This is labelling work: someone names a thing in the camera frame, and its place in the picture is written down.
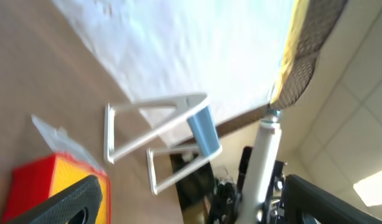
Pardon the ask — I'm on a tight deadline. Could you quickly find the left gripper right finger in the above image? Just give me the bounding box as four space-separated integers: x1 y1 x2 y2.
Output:
284 174 382 224

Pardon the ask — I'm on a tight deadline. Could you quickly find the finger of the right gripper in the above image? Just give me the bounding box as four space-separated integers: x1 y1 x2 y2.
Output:
237 146 253 190
270 160 287 218

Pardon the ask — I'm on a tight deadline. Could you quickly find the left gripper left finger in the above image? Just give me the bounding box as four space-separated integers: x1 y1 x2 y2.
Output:
4 174 104 224

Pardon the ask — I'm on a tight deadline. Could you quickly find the white and blue stand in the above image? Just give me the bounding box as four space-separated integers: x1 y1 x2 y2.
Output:
103 92 223 196

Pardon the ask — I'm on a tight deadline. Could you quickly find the ceiling light panel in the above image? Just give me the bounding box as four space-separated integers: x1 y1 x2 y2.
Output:
352 167 382 208

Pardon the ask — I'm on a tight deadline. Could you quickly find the yellow-edged mesh chair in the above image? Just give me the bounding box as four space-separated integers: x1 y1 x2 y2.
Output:
269 0 350 110

